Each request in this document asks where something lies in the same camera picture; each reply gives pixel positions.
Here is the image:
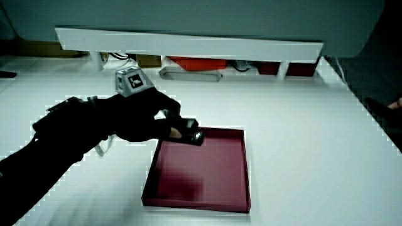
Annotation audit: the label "person's left hand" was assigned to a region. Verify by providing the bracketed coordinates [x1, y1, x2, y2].
[92, 65, 182, 143]

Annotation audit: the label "black stapper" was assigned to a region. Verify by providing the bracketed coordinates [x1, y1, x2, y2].
[162, 109, 206, 146]

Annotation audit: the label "dark red square plate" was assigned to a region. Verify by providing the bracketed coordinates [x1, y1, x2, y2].
[141, 126, 252, 214]

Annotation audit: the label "another person's forearm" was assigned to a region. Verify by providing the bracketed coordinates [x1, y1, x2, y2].
[365, 97, 402, 127]

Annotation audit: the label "person's left forearm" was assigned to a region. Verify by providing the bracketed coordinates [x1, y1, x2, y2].
[0, 96, 109, 226]

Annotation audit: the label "grey oval tray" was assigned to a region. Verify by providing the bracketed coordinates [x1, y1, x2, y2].
[158, 66, 224, 83]

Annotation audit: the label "brown cardboard box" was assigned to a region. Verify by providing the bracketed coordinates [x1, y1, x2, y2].
[136, 54, 163, 68]

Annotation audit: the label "orange red box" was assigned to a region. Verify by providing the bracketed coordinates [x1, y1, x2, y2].
[168, 56, 229, 72]

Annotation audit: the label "white shelf board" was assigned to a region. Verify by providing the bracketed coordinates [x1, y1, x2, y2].
[55, 26, 324, 63]

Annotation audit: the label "dark red box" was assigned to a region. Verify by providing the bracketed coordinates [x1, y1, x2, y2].
[256, 61, 281, 76]
[285, 56, 322, 77]

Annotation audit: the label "black cables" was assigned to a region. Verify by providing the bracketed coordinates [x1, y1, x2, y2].
[108, 51, 137, 62]

